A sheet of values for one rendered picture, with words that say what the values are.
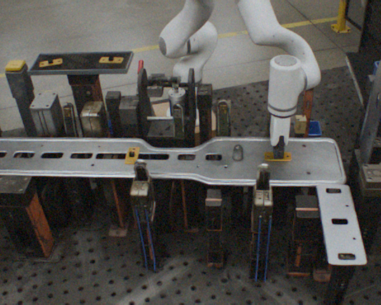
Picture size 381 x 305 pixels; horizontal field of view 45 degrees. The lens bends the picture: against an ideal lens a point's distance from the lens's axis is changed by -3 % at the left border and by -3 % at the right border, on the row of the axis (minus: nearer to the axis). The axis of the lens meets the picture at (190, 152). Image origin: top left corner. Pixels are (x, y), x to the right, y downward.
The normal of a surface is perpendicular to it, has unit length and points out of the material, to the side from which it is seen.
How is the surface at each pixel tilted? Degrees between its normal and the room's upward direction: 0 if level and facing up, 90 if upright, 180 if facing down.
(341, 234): 0
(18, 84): 90
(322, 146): 0
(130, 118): 90
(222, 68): 0
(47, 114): 90
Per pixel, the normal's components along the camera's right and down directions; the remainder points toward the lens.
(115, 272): -0.05, -0.77
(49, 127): -0.07, 0.64
